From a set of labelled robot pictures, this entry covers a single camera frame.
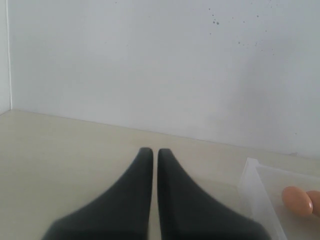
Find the clear plastic storage box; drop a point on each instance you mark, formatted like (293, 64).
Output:
(260, 189)

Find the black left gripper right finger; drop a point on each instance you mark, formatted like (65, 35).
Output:
(187, 212)

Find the brown egg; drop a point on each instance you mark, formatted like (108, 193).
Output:
(314, 196)
(297, 201)

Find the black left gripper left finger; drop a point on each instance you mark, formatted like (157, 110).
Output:
(120, 213)

